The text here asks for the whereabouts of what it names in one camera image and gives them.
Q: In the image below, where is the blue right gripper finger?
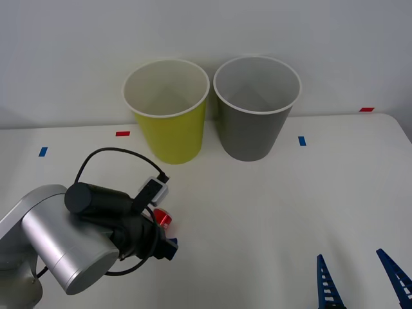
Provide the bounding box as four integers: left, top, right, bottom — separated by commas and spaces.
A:
315, 254, 348, 309
375, 248, 412, 309

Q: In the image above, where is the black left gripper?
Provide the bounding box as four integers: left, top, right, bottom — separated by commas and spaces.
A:
111, 214, 180, 261

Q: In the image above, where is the red drink can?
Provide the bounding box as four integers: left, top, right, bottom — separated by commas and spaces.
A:
153, 208, 173, 230

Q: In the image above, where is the yellow-green plastic bin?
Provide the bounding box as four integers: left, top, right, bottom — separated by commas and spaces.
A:
122, 58, 211, 165

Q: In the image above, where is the grey plastic bin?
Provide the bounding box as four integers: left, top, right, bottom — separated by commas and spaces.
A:
212, 56, 302, 162

